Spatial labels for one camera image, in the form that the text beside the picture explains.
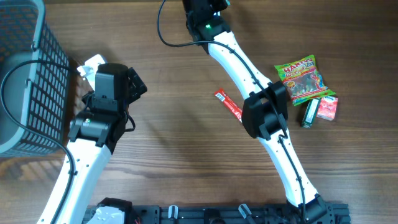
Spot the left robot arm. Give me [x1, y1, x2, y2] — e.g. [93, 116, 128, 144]
[38, 63, 147, 223]

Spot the green candy bag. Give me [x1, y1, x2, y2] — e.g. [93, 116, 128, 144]
[274, 55, 335, 106]

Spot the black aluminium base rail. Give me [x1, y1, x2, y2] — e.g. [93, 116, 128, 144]
[82, 203, 351, 224]

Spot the red snack bar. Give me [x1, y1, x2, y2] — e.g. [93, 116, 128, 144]
[214, 88, 243, 122]

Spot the small orange white packet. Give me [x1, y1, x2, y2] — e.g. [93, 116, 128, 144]
[317, 96, 338, 121]

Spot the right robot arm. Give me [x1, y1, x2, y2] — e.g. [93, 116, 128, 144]
[183, 0, 335, 223]

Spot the grey plastic shopping basket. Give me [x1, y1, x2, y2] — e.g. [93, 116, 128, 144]
[1, 0, 70, 157]

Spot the right black cable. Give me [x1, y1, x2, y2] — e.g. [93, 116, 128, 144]
[156, 0, 308, 224]

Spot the green white boxed item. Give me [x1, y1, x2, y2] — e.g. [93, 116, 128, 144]
[302, 98, 321, 128]

